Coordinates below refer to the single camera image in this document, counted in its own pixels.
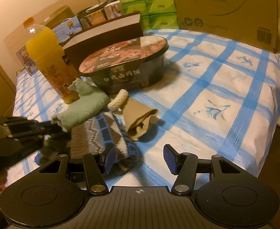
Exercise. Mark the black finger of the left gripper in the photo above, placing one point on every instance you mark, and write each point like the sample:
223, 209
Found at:
45, 128

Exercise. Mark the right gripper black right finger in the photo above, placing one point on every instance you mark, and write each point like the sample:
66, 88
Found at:
183, 165

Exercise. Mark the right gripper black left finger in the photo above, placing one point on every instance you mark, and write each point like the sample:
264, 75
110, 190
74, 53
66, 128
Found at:
95, 166

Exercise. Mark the patterned knit sock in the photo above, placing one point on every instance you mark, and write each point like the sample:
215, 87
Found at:
99, 132

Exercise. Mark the light green towel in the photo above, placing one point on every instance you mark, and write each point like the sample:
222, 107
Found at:
91, 102

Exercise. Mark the beige sock white cuff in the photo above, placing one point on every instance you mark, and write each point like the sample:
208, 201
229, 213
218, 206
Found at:
138, 117

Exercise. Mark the blue checked tablecloth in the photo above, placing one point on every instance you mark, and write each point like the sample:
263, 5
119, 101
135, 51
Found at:
217, 96

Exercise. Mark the orange juice bottle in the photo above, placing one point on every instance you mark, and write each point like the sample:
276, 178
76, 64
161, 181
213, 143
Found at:
44, 49

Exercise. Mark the dark brown open box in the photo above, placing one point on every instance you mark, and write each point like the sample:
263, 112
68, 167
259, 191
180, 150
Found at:
112, 31

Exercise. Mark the wooden headboard panel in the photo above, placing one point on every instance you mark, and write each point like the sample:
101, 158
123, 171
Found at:
17, 38

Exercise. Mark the black instant rice bowl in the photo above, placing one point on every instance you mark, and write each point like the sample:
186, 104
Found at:
129, 65

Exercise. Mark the cow picture milk box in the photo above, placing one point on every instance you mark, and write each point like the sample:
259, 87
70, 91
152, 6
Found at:
67, 29

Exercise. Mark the brown cardboard box far left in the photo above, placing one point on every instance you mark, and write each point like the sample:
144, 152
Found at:
56, 18

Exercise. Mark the white humidifier box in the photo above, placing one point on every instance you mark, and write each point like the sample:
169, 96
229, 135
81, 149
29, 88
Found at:
113, 10

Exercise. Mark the large cardboard box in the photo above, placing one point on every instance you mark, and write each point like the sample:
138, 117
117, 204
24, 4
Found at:
254, 22

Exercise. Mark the green tissue pack bundle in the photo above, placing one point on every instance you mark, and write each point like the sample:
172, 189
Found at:
155, 14

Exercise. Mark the black bag with straps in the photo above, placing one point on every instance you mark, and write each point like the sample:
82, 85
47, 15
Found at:
92, 9

